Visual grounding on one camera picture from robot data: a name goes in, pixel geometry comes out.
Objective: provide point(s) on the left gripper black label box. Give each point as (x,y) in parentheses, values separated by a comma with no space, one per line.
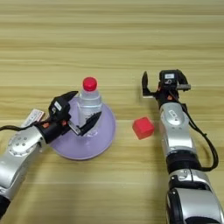
(59,108)

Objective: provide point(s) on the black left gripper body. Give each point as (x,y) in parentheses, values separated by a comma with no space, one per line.
(54,129)

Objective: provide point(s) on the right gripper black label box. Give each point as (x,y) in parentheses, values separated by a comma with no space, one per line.
(169,77)

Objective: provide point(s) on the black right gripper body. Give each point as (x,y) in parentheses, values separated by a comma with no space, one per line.
(167,94)

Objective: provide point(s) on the small red white box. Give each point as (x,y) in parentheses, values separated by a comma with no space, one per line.
(33,116)

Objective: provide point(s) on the red cube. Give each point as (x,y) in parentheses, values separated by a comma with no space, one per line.
(143,127)

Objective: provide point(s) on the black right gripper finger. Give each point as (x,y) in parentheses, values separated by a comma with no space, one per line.
(182,78)
(145,86)

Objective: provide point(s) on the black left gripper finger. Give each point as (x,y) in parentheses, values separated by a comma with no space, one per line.
(68,95)
(90,124)

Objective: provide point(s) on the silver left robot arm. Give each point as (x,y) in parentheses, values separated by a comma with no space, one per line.
(20,151)

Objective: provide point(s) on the clear bottle with red cap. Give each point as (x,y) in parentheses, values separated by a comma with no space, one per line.
(89,102)

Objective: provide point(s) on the lilac round plate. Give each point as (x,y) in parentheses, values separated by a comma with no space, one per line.
(87,145)

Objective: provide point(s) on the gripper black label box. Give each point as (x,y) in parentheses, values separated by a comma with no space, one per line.
(169,77)
(59,108)

